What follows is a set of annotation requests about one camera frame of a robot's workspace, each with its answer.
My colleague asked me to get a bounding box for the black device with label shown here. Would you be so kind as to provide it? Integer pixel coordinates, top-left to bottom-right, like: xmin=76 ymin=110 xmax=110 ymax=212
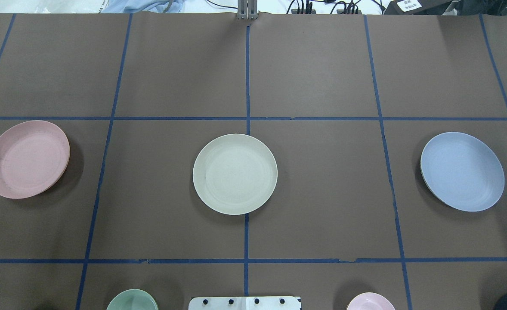
xmin=383 ymin=0 xmax=460 ymax=16

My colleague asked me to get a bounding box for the light blue cloth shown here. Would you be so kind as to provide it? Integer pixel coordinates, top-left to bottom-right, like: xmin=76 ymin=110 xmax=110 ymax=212
xmin=101 ymin=0 xmax=185 ymax=14

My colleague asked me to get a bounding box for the green bowl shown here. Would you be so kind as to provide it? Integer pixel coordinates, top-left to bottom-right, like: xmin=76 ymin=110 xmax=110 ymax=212
xmin=106 ymin=289 xmax=159 ymax=310

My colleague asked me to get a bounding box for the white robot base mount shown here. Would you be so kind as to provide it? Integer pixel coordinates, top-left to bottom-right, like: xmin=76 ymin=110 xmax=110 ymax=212
xmin=188 ymin=296 xmax=302 ymax=310

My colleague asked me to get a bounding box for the cream white plate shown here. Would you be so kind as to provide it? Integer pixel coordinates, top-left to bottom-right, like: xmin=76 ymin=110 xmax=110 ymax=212
xmin=192 ymin=133 xmax=278 ymax=216

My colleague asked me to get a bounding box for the blue plate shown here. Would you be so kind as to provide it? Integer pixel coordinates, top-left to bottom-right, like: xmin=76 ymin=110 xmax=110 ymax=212
xmin=420 ymin=132 xmax=505 ymax=212

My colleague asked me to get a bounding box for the pink plate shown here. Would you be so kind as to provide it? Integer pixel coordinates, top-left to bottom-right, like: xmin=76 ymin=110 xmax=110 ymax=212
xmin=0 ymin=120 xmax=70 ymax=199

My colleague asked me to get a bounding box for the aluminium frame post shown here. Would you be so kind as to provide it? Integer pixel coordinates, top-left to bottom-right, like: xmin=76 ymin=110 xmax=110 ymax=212
xmin=237 ymin=0 xmax=259 ymax=20

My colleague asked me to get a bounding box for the pink bowl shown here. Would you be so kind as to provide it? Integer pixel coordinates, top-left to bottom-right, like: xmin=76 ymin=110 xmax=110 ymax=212
xmin=346 ymin=292 xmax=395 ymax=310

